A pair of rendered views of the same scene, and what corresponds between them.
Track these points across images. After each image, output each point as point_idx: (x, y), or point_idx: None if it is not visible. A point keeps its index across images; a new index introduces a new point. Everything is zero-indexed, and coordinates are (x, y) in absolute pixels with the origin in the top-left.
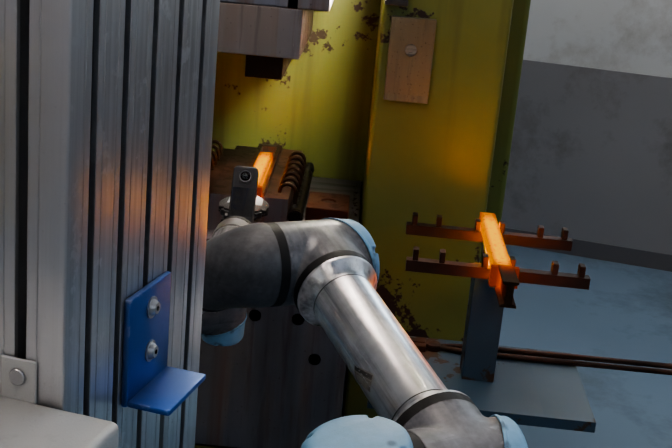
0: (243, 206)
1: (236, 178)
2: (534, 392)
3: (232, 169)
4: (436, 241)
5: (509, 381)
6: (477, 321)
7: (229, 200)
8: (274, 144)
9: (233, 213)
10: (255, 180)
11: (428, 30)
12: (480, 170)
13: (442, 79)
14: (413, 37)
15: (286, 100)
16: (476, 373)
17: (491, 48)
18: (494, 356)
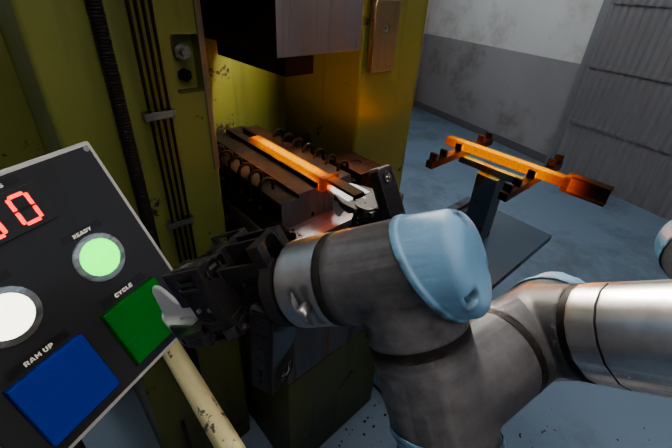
0: (396, 204)
1: (382, 181)
2: (507, 231)
3: (257, 161)
4: (387, 161)
5: (490, 231)
6: (491, 208)
7: (345, 198)
8: (226, 125)
9: (393, 214)
10: (394, 176)
11: (396, 9)
12: (408, 108)
13: (396, 49)
14: (388, 17)
15: (229, 89)
16: (484, 236)
17: (420, 19)
18: (492, 222)
